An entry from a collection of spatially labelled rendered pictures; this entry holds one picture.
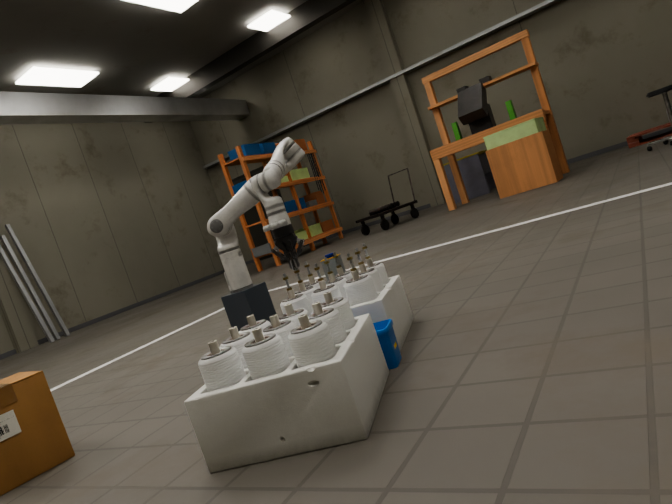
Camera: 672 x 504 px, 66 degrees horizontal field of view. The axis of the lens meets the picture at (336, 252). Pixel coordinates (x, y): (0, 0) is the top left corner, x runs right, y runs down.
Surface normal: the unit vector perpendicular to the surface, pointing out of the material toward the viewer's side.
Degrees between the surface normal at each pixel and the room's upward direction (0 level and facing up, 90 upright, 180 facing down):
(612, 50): 90
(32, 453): 89
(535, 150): 90
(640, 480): 0
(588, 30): 90
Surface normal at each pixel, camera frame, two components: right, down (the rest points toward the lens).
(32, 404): 0.67, -0.18
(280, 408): -0.22, 0.14
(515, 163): -0.51, 0.23
